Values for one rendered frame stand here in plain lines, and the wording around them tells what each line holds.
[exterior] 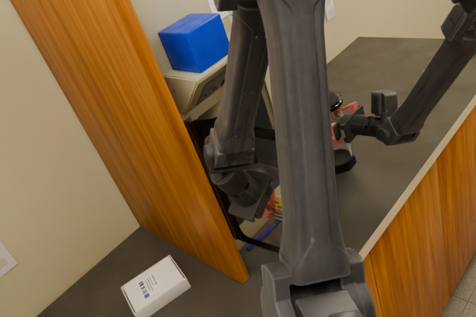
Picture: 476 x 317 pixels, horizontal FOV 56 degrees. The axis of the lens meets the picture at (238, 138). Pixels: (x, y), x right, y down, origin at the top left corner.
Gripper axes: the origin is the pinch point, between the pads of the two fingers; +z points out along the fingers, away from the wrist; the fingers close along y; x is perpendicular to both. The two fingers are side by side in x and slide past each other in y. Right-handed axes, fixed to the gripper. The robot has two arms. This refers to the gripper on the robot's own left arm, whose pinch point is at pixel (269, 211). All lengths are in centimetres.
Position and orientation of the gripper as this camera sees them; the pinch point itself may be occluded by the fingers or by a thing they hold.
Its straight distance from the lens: 99.9
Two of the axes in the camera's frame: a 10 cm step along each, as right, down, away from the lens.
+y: -4.1, 8.5, -3.1
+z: 5.0, 5.0, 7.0
